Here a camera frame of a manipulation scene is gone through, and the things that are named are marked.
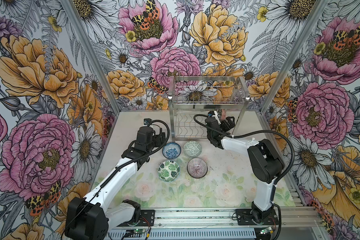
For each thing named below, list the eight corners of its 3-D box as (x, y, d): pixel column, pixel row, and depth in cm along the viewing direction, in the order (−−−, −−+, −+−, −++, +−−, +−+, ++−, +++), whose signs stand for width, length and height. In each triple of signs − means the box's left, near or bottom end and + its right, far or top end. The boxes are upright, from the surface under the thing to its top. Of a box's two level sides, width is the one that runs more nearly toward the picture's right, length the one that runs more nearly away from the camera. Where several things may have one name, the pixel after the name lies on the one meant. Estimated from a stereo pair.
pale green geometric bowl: (183, 157, 96) (183, 154, 93) (183, 143, 103) (183, 140, 100) (202, 157, 96) (202, 154, 93) (201, 143, 103) (201, 140, 100)
